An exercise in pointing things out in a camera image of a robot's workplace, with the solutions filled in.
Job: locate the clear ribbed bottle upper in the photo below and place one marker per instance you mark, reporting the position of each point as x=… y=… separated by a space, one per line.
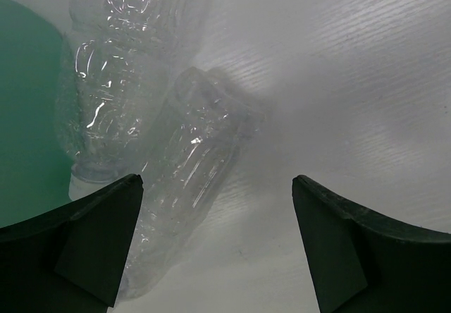
x=115 y=67

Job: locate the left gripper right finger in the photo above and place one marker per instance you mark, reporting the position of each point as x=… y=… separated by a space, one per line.
x=363 y=261

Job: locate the clear ribbed bottle lower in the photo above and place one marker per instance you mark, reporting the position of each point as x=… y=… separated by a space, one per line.
x=200 y=133

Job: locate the clear ribbed bottle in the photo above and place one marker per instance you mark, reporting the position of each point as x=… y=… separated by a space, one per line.
x=200 y=133
x=115 y=67

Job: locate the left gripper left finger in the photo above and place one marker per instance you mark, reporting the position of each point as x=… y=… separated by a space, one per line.
x=71 y=259

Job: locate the green plastic bin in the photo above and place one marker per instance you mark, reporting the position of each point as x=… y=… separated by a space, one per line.
x=35 y=172

